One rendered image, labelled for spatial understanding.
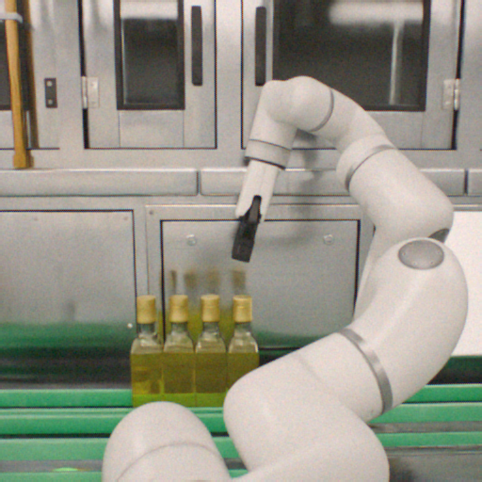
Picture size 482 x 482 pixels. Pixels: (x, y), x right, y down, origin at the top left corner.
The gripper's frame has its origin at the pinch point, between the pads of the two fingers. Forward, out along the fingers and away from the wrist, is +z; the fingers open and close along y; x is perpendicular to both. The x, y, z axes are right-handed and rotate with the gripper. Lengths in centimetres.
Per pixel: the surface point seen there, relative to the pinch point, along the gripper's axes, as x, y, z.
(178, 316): -7.9, 1.3, 14.7
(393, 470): 36.7, 5.3, 31.8
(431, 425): 41.9, 3.1, 22.6
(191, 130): -15.5, -16.9, -18.7
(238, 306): 1.9, 1.4, 10.1
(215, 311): -1.9, 1.1, 12.1
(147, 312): -13.4, 1.8, 15.1
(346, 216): 19.7, -12.5, -9.7
